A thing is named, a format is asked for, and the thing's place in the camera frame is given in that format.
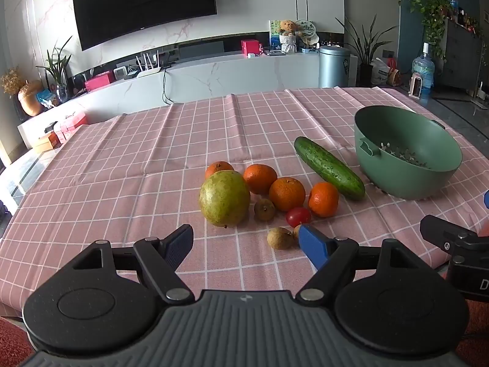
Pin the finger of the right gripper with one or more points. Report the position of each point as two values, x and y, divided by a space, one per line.
448 236

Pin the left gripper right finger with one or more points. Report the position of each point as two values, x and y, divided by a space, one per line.
385 298

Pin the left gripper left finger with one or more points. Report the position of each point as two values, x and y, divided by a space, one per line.
107 298

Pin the green colander bowl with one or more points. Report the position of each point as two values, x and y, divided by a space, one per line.
404 153

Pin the brown longan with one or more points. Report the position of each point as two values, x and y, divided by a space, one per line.
264 210
296 233
280 238

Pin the green cucumber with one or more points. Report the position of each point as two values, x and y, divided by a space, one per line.
330 169

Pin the orange tangerine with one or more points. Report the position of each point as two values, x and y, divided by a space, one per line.
287 193
323 199
217 167
259 178

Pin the red cherry tomato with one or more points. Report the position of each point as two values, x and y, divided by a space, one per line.
297 216

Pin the yellow-green pear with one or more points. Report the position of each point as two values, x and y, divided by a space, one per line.
224 199

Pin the dark grey cabinet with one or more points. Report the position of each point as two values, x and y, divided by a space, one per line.
463 53

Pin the pink tissue box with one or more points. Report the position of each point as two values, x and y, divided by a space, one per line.
65 128

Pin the blue water jug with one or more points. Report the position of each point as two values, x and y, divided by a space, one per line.
424 66

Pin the white plastic bag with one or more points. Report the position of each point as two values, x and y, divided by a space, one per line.
380 72

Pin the pink checkered tablecloth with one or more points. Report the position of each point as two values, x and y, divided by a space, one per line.
139 175

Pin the potted long-leaf plant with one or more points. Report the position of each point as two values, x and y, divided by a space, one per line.
365 44

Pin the grey metal trash bin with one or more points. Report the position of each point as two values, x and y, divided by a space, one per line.
334 66

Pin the orange ceramic vase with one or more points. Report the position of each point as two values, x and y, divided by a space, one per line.
27 97

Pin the pink box on console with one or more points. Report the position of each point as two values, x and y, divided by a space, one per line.
99 81

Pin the hanging ivy plant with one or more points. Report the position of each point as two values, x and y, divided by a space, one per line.
434 17

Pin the white wifi router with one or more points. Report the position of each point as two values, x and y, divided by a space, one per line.
148 65

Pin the white marble tv console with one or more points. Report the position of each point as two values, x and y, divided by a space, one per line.
194 80

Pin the small plant in glass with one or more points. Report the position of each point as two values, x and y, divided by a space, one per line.
57 62

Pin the decorative round fan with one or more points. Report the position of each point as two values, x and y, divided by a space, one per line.
307 32

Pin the teddy bear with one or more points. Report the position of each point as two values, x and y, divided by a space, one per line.
288 36

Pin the red box on console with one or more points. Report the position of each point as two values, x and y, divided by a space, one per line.
251 46

